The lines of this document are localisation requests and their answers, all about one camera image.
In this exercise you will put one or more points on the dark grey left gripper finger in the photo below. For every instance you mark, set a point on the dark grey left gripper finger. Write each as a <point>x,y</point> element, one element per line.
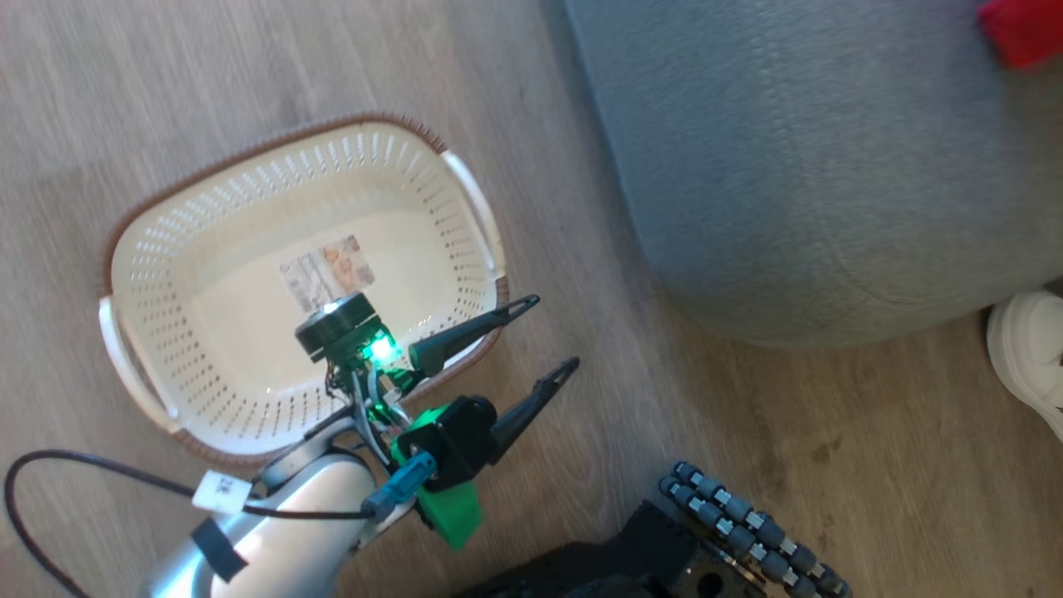
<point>465,336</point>
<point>527,411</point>

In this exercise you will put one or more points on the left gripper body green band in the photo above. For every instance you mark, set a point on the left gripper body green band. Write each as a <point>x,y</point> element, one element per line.
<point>336,328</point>

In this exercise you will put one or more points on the plain red garment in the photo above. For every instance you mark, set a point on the plain red garment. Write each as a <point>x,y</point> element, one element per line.
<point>1026,29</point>

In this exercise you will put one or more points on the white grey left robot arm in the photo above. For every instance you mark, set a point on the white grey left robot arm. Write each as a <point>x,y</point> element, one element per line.
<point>307,515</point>

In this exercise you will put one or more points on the printed sticker inside basket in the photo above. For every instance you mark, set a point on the printed sticker inside basket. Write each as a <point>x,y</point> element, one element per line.
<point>328,270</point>

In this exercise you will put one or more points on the white perforated laundry basket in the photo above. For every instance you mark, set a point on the white perforated laundry basket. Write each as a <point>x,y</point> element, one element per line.
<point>232,332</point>

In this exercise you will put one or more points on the grey roller omni wheel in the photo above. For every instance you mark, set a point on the grey roller omni wheel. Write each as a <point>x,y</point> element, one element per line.
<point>747,531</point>

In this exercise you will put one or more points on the black tape strip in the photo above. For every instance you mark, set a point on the black tape strip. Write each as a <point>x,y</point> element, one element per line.
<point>217,552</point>

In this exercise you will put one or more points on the grey fabric sofa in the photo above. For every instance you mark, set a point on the grey fabric sofa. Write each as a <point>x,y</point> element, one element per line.
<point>830,166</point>

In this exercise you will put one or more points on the white shoe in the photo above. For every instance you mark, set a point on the white shoe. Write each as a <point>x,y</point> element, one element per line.
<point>1030,349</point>

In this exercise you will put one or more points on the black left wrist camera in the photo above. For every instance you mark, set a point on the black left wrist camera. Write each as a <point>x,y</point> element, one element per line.
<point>461,440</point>

